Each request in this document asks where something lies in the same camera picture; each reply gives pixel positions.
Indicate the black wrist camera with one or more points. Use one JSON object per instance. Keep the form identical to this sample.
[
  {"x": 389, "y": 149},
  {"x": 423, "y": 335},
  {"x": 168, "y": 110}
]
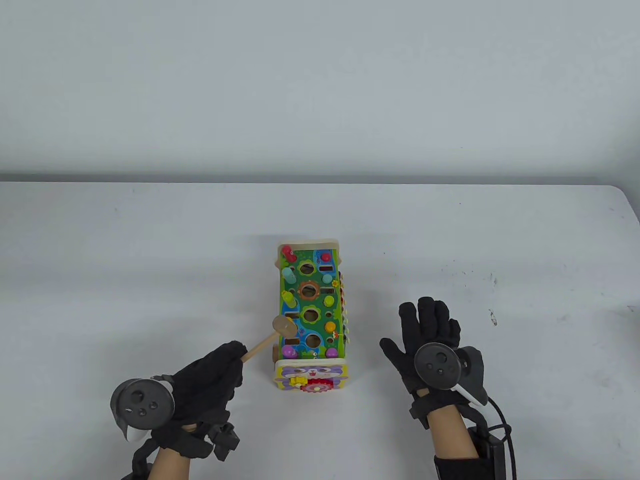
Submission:
[{"x": 226, "y": 442}]

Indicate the person's right hand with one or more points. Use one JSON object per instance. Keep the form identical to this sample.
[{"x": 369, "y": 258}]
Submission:
[{"x": 430, "y": 325}]

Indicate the person's right forearm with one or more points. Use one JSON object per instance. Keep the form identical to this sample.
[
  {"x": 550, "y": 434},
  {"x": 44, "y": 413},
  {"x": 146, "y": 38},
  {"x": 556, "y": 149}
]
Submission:
[{"x": 452, "y": 435}]

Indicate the person's left forearm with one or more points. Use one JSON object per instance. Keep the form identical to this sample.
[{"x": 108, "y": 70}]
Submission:
[{"x": 167, "y": 467}]

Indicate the colourful wooden whack-a-mole toy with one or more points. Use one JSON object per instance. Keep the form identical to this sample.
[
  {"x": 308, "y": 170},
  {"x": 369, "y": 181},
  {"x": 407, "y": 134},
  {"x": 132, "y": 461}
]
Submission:
[{"x": 307, "y": 300}]

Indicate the small wooden hammer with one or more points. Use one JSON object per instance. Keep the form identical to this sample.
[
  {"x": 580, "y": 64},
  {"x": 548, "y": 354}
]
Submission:
[{"x": 284, "y": 326}]

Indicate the black round tracker controller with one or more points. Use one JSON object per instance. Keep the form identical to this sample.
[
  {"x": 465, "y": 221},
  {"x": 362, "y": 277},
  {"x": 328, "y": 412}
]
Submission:
[
  {"x": 142, "y": 404},
  {"x": 437, "y": 366}
]

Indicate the person's left hand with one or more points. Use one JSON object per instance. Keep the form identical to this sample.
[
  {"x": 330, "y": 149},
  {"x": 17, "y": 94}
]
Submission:
[{"x": 210, "y": 380}]

